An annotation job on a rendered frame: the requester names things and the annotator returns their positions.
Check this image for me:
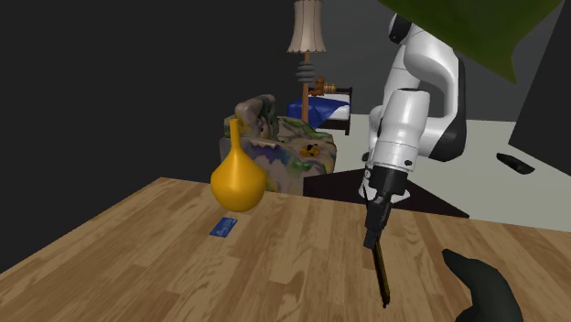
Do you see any black and gold pen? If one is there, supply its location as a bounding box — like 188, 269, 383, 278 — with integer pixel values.
372, 241, 393, 310

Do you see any bed with blue blanket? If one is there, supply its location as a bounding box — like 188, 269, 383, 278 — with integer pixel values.
286, 76, 354, 136

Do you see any patterned armchair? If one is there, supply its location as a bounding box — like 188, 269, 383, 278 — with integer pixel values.
218, 93, 339, 197

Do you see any black oblong object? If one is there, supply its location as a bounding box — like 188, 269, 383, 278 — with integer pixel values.
495, 152, 536, 176

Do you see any black curved figure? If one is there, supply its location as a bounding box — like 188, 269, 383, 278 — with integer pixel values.
440, 248, 525, 322

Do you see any yellow round-bellied vase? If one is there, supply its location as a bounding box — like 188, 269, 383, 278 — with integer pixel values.
210, 117, 268, 214

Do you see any blue card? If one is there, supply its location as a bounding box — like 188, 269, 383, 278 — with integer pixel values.
208, 216, 240, 240

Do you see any floor lamp with beige shade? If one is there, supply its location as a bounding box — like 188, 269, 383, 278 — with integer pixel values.
285, 0, 329, 127

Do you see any green leaf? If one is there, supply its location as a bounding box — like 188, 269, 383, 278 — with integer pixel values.
376, 0, 566, 85

